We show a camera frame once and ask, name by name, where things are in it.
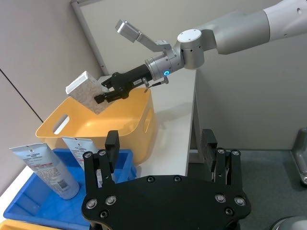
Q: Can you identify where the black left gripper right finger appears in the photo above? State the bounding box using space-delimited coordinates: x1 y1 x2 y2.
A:
201 128 247 208

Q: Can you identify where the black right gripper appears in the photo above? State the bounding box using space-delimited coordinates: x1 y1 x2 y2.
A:
94 64 153 104

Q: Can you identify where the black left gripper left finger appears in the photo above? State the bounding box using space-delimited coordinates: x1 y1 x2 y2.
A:
83 130 120 211

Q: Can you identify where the white patterned carton box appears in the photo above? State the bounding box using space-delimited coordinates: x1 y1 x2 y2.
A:
65 70 113 115

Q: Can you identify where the white printed cosmetic tube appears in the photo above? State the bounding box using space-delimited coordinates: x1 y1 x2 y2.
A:
9 143 80 200
61 136 103 188

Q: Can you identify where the yellow plastic bin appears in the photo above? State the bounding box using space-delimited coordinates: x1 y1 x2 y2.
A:
35 88 159 166

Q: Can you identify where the grey metal stand foot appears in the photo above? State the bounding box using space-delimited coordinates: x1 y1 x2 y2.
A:
291 128 307 188

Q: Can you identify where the blue plastic tray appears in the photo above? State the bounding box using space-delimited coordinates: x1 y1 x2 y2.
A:
3 148 138 228

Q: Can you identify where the grey round base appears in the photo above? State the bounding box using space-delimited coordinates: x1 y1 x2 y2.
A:
268 210 307 230

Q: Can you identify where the yellow plastic container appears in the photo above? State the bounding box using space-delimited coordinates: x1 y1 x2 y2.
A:
0 219 56 230

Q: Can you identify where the thin cable with silver plug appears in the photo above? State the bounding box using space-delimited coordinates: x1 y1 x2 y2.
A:
142 76 170 93

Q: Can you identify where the grey partition frame strip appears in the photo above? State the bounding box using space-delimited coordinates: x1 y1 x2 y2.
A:
70 0 109 75

